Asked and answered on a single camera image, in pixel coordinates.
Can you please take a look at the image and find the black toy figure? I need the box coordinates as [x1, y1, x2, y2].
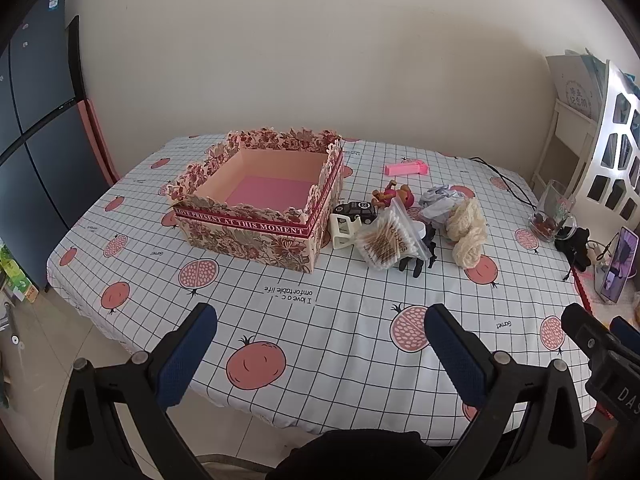
[397, 225, 438, 278]

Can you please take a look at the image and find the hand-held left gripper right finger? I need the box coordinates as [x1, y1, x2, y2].
[424, 303, 588, 480]

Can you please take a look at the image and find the red flat board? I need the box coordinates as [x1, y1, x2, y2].
[77, 99, 121, 188]

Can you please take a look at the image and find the red trimmed white mat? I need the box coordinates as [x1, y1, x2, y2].
[571, 264, 640, 321]

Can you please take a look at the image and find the white plastic clip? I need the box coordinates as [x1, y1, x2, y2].
[328, 213, 362, 250]

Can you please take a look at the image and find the smartphone on clear stand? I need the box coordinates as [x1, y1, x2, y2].
[600, 226, 640, 303]

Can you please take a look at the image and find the black plush toy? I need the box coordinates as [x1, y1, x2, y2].
[555, 227, 593, 272]

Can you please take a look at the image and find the black flat panel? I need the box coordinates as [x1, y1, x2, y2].
[64, 15, 90, 106]

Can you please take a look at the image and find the beige lace scrunchie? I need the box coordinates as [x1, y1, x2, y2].
[445, 197, 488, 268]

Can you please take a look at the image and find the white paper ball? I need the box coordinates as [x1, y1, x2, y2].
[418, 185, 473, 226]

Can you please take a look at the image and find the black toy car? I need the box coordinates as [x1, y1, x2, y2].
[334, 201, 378, 226]

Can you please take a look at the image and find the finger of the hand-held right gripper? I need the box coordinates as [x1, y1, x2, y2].
[561, 302, 609, 361]
[609, 316, 640, 343]

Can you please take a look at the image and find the desktop with checked fruit tablecloth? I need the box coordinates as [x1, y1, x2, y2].
[46, 132, 601, 448]

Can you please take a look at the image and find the white paper folder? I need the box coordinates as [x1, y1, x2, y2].
[545, 50, 608, 121]

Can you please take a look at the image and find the white wooden rack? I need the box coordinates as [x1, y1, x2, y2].
[531, 99, 596, 196]

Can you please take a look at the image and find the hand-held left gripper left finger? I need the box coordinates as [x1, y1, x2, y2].
[55, 302, 218, 480]

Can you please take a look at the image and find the floral paper box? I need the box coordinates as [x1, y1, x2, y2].
[167, 127, 346, 275]

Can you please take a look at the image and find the glass jar with red dates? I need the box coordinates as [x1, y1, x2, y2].
[529, 180, 578, 243]

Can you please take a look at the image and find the pink orange toy doll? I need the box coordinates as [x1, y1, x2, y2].
[371, 180, 415, 209]

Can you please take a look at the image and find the green carton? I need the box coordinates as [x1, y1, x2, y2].
[0, 245, 41, 306]

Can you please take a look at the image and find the bag of cotton swabs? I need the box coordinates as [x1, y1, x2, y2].
[356, 196, 423, 272]

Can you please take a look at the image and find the black cable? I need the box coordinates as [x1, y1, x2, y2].
[467, 156, 538, 208]

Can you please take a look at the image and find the pink plastic sealing clip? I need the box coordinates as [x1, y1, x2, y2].
[384, 160, 430, 177]

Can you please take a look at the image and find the dark blue refrigerator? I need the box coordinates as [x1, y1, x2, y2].
[0, 0, 118, 293]

